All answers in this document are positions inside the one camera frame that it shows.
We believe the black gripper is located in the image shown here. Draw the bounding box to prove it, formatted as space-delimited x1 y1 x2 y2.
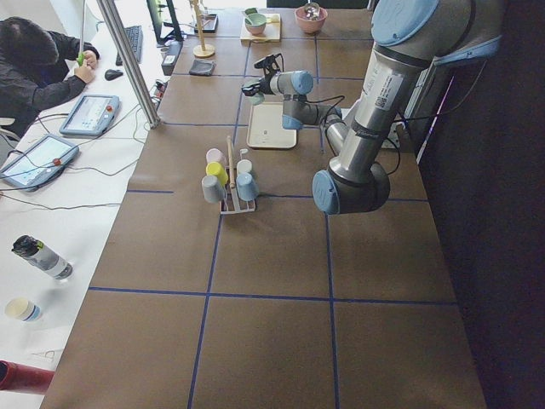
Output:
241 75 275 96

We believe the green cup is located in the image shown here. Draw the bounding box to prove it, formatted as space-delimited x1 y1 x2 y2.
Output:
249 93 265 106

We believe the beige rabbit tray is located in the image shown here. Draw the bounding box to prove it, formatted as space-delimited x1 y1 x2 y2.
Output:
246 102 297 150

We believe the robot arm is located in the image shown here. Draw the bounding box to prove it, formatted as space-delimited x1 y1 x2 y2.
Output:
242 1 506 215

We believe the pink cup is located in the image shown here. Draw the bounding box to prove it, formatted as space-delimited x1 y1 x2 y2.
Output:
205 147 227 167

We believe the cream white cup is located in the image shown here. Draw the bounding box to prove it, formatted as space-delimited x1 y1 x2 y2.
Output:
236 158 255 176

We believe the yellow cup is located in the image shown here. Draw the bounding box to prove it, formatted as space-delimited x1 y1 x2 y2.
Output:
205 161 229 186

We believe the blue cup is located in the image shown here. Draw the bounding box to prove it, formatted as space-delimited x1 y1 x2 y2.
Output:
236 172 259 202

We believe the grey cup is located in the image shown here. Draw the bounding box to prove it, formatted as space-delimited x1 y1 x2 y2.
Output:
201 175 226 204

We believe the paper cup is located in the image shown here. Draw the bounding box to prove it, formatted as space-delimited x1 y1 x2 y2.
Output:
4 297 42 322

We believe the grey folded cloth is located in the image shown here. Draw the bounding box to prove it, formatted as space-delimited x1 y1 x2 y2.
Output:
188 59 215 77

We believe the wooden mug tree stand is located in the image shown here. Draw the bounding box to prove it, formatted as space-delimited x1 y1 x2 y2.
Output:
191 0 215 58

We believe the wooden cutting board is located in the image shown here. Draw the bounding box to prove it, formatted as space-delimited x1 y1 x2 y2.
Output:
240 13 282 42

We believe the green bowl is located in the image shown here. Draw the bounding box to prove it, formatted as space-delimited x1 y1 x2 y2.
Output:
244 13 267 36

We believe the pink bowl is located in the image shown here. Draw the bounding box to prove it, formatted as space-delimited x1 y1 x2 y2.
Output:
294 3 328 34

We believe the metal scoop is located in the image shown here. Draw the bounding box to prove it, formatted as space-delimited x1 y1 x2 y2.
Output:
303 2 320 20

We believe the black keyboard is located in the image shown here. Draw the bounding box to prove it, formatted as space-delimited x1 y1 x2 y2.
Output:
124 26 144 63

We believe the black computer mouse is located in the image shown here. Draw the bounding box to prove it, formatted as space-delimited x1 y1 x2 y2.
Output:
104 69 123 81

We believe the teach pendant tablet far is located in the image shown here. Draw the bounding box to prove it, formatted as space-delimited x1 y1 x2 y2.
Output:
59 94 120 138

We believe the teach pendant tablet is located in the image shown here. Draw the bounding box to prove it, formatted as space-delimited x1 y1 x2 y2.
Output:
1 134 79 191
59 94 120 138

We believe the seated person in black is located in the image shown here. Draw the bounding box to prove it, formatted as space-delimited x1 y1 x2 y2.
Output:
1 17 100 141

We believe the teach pendant tablet near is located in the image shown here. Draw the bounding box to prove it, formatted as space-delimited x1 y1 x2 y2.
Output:
1 134 79 191

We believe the grey water bottle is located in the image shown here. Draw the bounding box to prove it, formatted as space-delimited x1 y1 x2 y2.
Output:
12 235 73 280

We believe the red cylinder object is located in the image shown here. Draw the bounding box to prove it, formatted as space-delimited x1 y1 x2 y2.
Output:
1 360 55 395

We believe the wooden rack handle rod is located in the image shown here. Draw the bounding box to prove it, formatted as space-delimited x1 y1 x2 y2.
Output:
227 135 236 190

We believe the aluminium frame post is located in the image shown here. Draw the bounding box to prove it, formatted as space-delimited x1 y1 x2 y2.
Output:
97 0 160 129

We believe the white wire cup rack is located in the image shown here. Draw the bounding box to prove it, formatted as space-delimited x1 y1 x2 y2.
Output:
212 149 256 215

